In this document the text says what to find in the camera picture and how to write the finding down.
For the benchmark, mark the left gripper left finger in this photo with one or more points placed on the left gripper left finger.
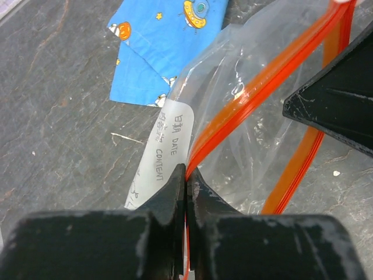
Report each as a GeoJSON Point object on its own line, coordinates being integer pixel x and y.
{"type": "Point", "coordinates": [145, 243]}

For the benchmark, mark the clear zip bag orange zipper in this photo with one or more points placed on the clear zip bag orange zipper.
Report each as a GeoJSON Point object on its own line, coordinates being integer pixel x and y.
{"type": "Point", "coordinates": [223, 116]}

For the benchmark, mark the blue cartoon print cloth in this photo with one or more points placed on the blue cartoon print cloth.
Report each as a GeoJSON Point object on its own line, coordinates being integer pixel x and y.
{"type": "Point", "coordinates": [157, 40]}

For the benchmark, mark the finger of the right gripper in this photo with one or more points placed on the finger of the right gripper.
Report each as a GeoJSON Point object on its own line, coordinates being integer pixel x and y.
{"type": "Point", "coordinates": [338, 99]}

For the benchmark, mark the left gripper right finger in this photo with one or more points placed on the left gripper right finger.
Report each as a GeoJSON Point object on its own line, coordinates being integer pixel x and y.
{"type": "Point", "coordinates": [227, 244]}

